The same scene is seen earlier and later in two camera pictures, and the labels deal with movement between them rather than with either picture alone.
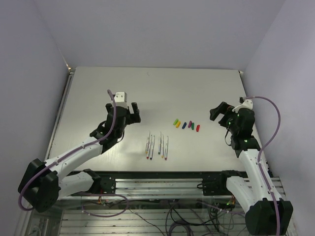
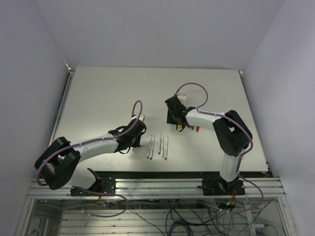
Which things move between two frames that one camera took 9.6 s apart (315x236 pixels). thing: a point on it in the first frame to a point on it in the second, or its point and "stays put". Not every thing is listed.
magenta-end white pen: (166, 149) stays put
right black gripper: (223, 108) to (170, 120)
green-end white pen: (159, 144) stays put
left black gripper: (134, 117) to (137, 142)
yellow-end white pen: (162, 147) stays put
